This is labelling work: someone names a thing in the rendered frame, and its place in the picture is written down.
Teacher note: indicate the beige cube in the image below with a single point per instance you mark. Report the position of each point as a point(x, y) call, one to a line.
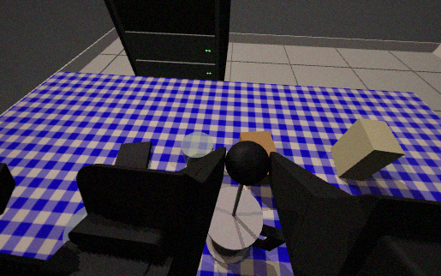
point(365, 148)

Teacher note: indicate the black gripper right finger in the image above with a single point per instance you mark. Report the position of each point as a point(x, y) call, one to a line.
point(327, 231)

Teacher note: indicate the tan rectangular block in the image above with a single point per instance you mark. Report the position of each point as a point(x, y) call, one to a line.
point(264, 139)

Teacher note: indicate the black flat rectangular pad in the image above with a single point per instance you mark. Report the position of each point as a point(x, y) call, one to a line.
point(134, 154)

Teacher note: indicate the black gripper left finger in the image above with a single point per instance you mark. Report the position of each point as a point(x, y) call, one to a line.
point(187, 198)

